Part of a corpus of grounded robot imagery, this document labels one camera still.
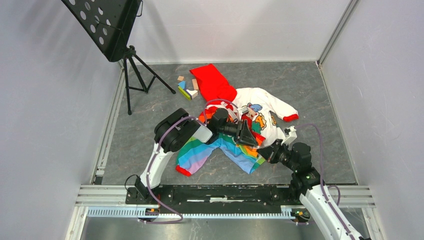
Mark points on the rainbow and white kids jacket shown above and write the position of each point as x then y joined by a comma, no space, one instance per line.
218,93

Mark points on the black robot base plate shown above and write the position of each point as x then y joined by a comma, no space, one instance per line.
214,199

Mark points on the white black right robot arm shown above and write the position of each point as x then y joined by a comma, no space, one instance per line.
307,185

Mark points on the long wooden block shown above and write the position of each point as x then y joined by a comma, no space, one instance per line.
195,84

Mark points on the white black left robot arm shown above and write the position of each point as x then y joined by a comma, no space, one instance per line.
195,138

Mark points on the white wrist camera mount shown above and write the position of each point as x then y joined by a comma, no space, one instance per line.
243,111
290,135

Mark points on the blue wooden block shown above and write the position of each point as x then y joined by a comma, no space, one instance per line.
182,85

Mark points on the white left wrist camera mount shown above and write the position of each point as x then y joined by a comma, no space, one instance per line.
243,111

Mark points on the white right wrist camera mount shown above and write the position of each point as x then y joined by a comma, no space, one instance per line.
290,135

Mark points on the corner aluminium wall profile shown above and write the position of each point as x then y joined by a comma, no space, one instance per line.
345,17

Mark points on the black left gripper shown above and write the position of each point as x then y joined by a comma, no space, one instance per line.
248,138

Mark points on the beige wooden block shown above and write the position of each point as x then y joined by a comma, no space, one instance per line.
192,93

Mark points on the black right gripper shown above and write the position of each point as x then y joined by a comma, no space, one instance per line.
277,144

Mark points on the green yellow wooden block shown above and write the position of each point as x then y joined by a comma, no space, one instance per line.
184,92

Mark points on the aluminium frame rail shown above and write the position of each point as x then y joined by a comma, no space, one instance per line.
109,201

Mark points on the black perforated music stand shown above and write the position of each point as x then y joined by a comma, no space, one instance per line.
109,24

